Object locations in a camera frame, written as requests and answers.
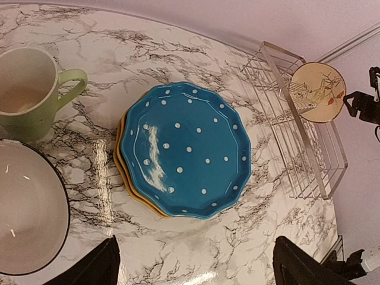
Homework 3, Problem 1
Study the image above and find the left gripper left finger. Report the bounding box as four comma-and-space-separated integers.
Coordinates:
45, 236, 121, 285

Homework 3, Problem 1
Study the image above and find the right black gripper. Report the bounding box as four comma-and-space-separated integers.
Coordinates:
343, 91, 380, 122

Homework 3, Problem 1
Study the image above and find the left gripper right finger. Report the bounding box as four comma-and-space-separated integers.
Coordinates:
273, 236, 365, 285

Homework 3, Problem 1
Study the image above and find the white saucer dark rim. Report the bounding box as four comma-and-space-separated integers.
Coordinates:
1, 139, 70, 276

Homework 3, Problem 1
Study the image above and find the yellow dotted plate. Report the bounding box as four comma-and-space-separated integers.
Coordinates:
116, 91, 173, 219
113, 121, 170, 219

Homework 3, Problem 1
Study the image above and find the yellow dotted plate front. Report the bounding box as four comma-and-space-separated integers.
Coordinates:
113, 121, 170, 219

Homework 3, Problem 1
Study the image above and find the blue dotted plate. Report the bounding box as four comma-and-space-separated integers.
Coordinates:
119, 82, 251, 219

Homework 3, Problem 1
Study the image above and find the light green mug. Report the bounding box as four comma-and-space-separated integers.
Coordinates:
1, 47, 88, 142

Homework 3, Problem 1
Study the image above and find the cream painted small plate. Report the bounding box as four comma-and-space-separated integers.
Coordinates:
289, 62, 347, 123

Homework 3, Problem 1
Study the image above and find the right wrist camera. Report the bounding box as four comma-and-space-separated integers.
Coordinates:
369, 66, 380, 100

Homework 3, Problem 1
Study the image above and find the right aluminium frame post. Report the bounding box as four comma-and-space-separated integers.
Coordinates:
316, 23, 379, 64

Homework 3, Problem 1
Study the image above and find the metal wire dish rack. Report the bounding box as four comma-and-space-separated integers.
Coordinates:
242, 41, 348, 200

